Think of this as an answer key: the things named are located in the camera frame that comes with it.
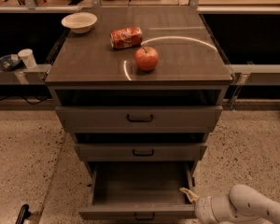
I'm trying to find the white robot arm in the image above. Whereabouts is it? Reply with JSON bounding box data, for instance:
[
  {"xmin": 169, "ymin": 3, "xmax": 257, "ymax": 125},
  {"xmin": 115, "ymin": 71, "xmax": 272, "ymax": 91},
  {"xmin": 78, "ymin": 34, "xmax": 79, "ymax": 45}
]
[{"xmin": 179, "ymin": 184, "xmax": 280, "ymax": 224}]

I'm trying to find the red apple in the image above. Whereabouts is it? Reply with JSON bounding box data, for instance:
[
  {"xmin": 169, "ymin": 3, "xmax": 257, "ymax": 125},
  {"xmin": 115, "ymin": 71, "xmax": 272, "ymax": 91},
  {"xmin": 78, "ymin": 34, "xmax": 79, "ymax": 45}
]
[{"xmin": 134, "ymin": 47, "xmax": 159, "ymax": 72}]

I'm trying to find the white bowl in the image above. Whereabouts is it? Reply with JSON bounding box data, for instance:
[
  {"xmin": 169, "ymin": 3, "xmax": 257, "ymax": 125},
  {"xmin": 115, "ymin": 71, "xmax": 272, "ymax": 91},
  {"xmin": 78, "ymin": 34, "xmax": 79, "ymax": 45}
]
[{"xmin": 62, "ymin": 12, "xmax": 97, "ymax": 34}]

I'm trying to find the grey drawer cabinet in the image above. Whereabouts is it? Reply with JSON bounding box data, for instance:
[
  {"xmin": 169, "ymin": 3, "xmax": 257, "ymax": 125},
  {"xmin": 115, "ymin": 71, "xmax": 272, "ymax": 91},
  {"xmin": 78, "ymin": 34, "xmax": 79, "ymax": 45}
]
[{"xmin": 45, "ymin": 5, "xmax": 234, "ymax": 176}]

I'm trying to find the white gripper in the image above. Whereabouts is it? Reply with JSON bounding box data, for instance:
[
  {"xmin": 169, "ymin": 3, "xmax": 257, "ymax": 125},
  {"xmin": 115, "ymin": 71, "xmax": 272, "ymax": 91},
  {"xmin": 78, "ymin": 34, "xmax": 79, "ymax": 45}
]
[{"xmin": 179, "ymin": 188, "xmax": 232, "ymax": 224}]

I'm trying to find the grey middle drawer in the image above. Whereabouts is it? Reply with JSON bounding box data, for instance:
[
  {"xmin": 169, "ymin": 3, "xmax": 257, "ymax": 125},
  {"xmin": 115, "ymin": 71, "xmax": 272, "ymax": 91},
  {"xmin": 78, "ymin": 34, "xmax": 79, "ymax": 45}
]
[{"xmin": 74, "ymin": 143, "xmax": 207, "ymax": 161}]

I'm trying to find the grey drawer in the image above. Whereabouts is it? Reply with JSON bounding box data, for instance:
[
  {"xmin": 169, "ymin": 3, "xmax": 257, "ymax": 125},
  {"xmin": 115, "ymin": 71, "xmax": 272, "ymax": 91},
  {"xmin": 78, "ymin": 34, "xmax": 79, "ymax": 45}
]
[
  {"xmin": 56, "ymin": 105, "xmax": 222, "ymax": 133},
  {"xmin": 74, "ymin": 143, "xmax": 207, "ymax": 161},
  {"xmin": 79, "ymin": 161, "xmax": 195, "ymax": 222}
]

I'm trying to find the black cable on floor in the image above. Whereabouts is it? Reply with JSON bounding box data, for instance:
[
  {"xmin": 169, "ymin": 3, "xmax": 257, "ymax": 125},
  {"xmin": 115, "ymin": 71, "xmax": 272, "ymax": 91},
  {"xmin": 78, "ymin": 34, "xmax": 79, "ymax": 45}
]
[{"xmin": 0, "ymin": 95, "xmax": 51, "ymax": 105}]

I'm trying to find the black handle on floor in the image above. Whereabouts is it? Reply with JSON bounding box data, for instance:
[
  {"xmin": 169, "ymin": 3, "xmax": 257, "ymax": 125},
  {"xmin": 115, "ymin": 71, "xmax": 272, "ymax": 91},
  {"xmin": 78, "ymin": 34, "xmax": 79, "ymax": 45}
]
[{"xmin": 15, "ymin": 204, "xmax": 31, "ymax": 224}]

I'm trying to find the dark blue bowl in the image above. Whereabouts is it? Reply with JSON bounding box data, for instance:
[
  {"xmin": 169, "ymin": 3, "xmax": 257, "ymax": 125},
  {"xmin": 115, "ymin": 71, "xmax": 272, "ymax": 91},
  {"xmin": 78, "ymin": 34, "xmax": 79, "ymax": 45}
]
[{"xmin": 0, "ymin": 54, "xmax": 21, "ymax": 72}]

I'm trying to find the grey bottom drawer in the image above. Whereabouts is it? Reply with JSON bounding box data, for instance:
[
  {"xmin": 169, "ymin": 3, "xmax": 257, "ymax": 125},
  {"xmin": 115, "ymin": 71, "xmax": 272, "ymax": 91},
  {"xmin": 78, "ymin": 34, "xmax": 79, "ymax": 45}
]
[{"xmin": 79, "ymin": 161, "xmax": 195, "ymax": 222}]

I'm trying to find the grey top drawer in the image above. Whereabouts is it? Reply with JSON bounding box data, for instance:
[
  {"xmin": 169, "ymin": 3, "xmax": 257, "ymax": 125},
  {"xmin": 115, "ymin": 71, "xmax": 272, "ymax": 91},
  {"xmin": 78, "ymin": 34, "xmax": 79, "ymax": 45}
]
[{"xmin": 56, "ymin": 105, "xmax": 222, "ymax": 133}]

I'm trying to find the white paper cup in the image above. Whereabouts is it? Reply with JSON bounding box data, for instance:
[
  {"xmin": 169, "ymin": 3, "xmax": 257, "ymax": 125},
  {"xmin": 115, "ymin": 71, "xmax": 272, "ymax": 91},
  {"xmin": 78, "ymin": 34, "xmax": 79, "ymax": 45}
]
[{"xmin": 18, "ymin": 49, "xmax": 36, "ymax": 68}]

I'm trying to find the crushed red soda can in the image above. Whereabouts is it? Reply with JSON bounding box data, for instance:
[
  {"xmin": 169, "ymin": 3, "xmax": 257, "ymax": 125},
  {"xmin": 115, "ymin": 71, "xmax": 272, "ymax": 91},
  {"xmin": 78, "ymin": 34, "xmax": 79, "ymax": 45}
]
[{"xmin": 110, "ymin": 27, "xmax": 143, "ymax": 49}]

